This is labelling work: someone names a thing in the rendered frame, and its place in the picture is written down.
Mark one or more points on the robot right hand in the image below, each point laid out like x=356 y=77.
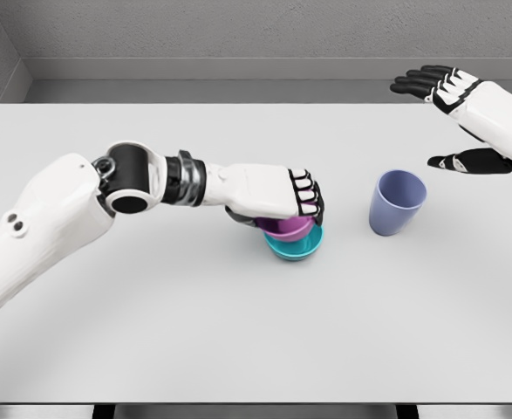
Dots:
x=478 y=107

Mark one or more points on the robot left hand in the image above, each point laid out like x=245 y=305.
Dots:
x=264 y=187

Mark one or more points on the magenta bowl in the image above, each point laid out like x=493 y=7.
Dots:
x=284 y=229

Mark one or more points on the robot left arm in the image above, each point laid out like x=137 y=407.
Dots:
x=55 y=209

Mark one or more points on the teal bowl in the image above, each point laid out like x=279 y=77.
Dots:
x=299 y=251

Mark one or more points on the lavender cup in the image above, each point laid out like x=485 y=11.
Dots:
x=391 y=214

